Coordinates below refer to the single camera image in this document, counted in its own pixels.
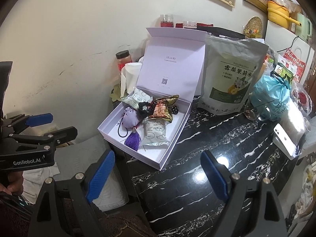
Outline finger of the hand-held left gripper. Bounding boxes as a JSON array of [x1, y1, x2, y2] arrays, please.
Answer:
[[5, 113, 53, 134], [8, 126, 78, 151]]

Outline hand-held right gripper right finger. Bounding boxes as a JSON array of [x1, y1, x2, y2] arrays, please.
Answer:
[[200, 150, 288, 237]]

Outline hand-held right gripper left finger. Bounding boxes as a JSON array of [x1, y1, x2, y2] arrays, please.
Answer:
[[28, 149, 116, 237]]

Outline purple tasselled sachet pouch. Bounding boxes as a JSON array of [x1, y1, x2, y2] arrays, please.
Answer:
[[118, 107, 144, 151]]

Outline white patterned packet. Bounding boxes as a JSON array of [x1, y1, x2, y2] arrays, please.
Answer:
[[143, 118, 171, 147], [121, 87, 152, 108]]

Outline orange gold snack packet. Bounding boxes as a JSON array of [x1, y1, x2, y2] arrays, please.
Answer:
[[148, 94, 180, 122]]

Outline white gift box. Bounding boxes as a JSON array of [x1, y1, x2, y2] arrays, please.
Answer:
[[97, 27, 206, 171]]

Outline person's left forearm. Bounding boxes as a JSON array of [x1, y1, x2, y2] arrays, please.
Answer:
[[0, 191, 34, 237]]

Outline person's left hand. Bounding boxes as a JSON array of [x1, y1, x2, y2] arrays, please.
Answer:
[[0, 171, 24, 195]]

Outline brown fuzzy clothing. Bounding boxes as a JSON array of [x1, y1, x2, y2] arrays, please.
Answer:
[[99, 210, 153, 237]]

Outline pale green flower coaster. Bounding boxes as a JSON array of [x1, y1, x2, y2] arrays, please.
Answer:
[[110, 84, 122, 102]]

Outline glass mug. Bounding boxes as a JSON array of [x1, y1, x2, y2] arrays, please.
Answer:
[[244, 101, 272, 121]]

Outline white phone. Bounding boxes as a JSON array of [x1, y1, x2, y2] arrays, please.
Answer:
[[274, 123, 297, 157]]

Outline paper towel roll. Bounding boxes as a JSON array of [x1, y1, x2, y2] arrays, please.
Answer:
[[120, 62, 143, 98]]

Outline plastic bags on floor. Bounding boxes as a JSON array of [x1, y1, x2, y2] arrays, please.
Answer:
[[294, 163, 316, 218]]

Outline plastic spice jar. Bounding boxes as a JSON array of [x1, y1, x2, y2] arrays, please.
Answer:
[[116, 50, 132, 71]]

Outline white tissue pack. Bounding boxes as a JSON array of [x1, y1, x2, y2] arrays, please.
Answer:
[[279, 101, 307, 144]]

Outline grey tea pouch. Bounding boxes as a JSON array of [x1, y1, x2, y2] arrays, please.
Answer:
[[197, 35, 269, 115]]

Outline blue plastic bag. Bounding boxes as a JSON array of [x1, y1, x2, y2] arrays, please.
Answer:
[[252, 74, 290, 121]]

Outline clear bag red contents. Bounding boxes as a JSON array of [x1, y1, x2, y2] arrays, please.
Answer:
[[291, 83, 316, 115]]

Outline green snack packet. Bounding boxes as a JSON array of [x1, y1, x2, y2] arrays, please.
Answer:
[[274, 62, 293, 82]]

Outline red shopping bag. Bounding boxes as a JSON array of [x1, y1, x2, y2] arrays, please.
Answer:
[[284, 47, 307, 83]]

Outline white refrigerator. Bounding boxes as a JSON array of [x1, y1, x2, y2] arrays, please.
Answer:
[[265, 20, 316, 84]]

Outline yellow pot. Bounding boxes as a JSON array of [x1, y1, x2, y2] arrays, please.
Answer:
[[268, 0, 300, 29]]

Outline green kettle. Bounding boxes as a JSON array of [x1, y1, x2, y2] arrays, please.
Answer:
[[296, 12, 313, 42]]

